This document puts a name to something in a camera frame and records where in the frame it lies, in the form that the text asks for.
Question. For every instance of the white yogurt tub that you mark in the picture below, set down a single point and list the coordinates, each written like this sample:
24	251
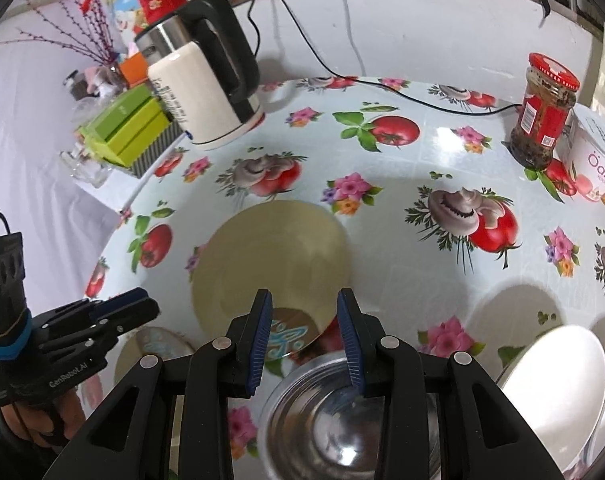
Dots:
595	160

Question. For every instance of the white and black electric kettle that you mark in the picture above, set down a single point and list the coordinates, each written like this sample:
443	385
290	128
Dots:
197	90

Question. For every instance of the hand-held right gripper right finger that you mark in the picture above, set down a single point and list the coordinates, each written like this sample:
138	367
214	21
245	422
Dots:
350	342

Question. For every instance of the red-lidded sauce jar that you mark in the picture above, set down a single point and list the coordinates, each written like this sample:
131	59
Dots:
542	115

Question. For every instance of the clear glass jar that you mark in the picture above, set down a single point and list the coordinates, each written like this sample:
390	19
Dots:
87	170

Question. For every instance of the beige plate with blue print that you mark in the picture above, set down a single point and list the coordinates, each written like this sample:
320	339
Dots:
155	342
272	260

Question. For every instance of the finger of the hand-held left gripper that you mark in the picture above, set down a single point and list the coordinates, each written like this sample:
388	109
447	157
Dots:
127	302
90	340

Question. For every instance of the striped box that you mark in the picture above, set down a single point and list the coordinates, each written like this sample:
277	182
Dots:
157	152

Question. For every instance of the stainless steel bowl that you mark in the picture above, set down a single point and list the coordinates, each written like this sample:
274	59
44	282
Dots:
327	425

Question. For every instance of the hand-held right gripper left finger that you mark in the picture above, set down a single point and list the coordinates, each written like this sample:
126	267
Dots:
261	342

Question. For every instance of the orange box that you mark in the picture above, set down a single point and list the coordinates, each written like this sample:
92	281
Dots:
132	67

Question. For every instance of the person's left hand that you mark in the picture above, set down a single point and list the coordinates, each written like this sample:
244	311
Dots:
32	422

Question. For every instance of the green boxes stack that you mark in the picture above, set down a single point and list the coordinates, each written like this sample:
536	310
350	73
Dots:
127	125

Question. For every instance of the vegetable and flower printed tablecloth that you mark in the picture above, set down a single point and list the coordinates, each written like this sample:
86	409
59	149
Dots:
407	197

